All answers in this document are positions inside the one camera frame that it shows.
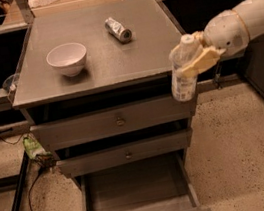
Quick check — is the grey bottom drawer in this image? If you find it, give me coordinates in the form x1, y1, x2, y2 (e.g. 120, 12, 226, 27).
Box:
81, 152, 211, 211

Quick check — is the white ceramic bowl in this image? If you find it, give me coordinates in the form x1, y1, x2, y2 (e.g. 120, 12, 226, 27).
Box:
46, 42, 87, 77

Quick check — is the grey top drawer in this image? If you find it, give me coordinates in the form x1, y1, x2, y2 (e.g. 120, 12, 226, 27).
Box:
30, 95, 197, 151

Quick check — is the silver crushed can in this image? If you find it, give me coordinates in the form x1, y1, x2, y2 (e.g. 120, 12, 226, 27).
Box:
104, 17, 132, 44

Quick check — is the grey drawer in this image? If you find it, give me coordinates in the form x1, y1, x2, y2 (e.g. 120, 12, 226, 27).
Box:
30, 95, 197, 151
57, 128, 192, 178
81, 152, 211, 211

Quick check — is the grey middle drawer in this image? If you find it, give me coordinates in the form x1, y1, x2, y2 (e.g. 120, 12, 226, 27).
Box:
57, 128, 192, 178

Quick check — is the small glass bowl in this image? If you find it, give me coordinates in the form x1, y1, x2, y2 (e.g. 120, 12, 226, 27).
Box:
2, 73, 19, 92

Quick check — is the clear plastic bottle white cap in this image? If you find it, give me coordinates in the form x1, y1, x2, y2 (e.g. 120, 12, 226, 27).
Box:
169, 34, 199, 102

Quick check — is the grey drawer cabinet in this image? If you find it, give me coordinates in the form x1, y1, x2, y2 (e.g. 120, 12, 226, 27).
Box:
0, 0, 226, 211

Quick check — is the black metal bar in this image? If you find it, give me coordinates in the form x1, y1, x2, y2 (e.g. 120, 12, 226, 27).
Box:
11, 153, 29, 211

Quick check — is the black floor cable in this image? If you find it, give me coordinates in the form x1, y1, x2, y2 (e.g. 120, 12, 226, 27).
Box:
22, 166, 53, 211

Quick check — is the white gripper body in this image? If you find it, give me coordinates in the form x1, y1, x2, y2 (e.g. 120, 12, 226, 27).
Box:
203, 10, 250, 58

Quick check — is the green snack bag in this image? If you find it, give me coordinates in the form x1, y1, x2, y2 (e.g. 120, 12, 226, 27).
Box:
23, 136, 52, 161

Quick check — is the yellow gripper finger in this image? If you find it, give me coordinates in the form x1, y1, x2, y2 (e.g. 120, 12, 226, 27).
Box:
178, 46, 226, 78
192, 31, 205, 46

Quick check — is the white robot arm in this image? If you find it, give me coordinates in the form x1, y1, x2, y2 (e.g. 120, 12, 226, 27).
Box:
172, 0, 264, 78

